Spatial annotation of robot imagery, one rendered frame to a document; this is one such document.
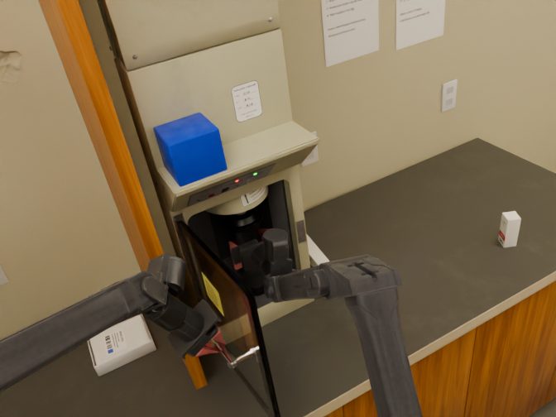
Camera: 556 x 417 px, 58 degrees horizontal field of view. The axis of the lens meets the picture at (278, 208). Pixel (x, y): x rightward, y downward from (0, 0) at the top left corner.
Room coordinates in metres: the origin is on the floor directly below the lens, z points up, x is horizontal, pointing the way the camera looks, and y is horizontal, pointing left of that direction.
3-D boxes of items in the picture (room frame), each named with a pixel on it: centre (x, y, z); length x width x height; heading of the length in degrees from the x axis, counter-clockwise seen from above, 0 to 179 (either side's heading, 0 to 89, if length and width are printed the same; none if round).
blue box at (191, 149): (0.88, 0.15, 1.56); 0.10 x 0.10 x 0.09; 23
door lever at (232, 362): (0.69, 0.14, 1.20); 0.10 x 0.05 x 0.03; 29
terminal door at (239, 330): (0.76, 0.14, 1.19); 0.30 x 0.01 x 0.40; 29
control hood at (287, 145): (0.92, 0.06, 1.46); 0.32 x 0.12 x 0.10; 113
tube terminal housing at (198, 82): (1.09, 0.13, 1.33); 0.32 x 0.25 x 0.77; 113
